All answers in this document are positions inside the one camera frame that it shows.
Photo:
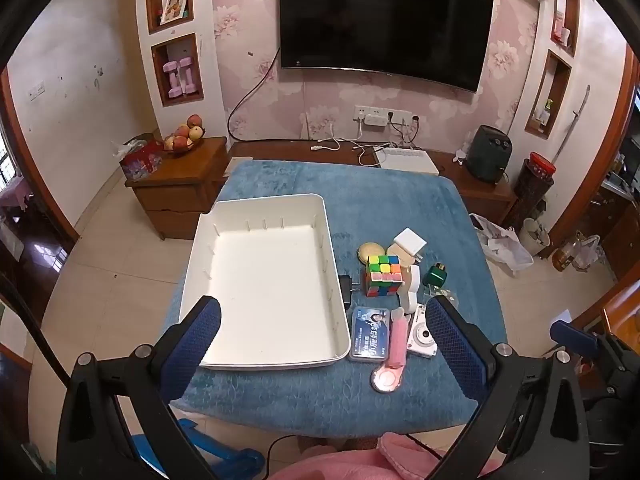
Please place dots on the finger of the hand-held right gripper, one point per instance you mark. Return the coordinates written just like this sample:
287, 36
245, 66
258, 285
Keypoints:
575, 337

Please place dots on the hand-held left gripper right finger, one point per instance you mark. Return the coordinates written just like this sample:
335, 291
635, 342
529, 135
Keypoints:
455, 350

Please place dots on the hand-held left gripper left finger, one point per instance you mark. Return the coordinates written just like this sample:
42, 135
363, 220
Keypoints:
192, 350

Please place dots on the white instant camera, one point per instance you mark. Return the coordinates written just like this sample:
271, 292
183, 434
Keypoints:
420, 337

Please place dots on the clear plastic case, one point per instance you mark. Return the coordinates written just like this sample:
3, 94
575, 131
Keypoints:
442, 295

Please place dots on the pink bristle comb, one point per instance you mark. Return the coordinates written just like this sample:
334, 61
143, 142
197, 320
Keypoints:
398, 345

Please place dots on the pink round compact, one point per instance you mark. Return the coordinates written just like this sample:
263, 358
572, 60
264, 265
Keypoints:
387, 379

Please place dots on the white tube bottle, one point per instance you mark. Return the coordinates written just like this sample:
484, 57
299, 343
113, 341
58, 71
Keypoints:
410, 290

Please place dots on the green perfume bottle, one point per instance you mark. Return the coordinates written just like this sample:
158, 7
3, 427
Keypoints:
434, 276

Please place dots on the clear floss box blue label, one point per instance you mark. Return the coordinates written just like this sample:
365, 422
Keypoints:
370, 332

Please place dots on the white plastic storage bin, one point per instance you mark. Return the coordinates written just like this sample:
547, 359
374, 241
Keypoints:
265, 285

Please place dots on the colourful puzzle cube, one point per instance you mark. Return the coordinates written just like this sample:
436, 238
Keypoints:
382, 275

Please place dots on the beige small box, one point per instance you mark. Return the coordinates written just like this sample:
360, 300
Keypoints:
400, 252

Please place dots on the white cube charger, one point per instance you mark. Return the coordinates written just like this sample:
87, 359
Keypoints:
409, 239

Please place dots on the black plug charger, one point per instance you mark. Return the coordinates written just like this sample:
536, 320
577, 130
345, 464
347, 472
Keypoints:
346, 290

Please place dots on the gold round compact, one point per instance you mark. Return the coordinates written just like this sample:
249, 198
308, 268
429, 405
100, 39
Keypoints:
371, 252

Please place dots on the amber oil bottle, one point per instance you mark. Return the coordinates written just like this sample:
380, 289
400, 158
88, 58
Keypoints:
562, 257

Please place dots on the blue plastic stool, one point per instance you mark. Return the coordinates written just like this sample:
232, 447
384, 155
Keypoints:
220, 452

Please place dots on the white bucket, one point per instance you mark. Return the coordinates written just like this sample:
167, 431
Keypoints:
532, 237

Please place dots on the white plastic bag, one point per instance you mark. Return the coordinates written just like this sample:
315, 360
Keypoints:
505, 250

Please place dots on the pink fleece robe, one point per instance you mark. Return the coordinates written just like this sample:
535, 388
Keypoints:
360, 465

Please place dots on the dark basket with red lid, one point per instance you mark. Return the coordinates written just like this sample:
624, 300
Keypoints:
530, 190

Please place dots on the wooden side cabinet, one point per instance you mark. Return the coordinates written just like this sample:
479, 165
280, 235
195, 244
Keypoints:
170, 195

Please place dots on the blue textured blanket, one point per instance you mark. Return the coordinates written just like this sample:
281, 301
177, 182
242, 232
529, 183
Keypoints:
380, 200

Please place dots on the red tissue box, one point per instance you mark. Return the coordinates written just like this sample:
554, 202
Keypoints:
142, 162

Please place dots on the white router box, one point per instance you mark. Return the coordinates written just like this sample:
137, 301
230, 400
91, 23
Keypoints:
407, 160

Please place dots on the dark green countertop appliance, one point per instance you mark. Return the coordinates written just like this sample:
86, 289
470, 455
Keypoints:
490, 155

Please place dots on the long curved stick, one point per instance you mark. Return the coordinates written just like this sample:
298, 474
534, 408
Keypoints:
572, 122

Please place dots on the bowl of fruit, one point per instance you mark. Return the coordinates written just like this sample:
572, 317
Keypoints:
182, 135

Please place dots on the long wooden television bench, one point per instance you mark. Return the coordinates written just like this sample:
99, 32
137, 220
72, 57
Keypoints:
280, 150

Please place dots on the pink dumbbell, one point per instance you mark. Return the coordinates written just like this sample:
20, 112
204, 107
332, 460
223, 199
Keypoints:
172, 80
188, 76

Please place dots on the picture book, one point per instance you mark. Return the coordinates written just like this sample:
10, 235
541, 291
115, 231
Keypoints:
175, 6

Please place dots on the white wall sockets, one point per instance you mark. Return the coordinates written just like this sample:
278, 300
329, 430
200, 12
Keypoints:
400, 112

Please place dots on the black wall television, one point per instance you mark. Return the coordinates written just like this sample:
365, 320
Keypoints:
385, 20

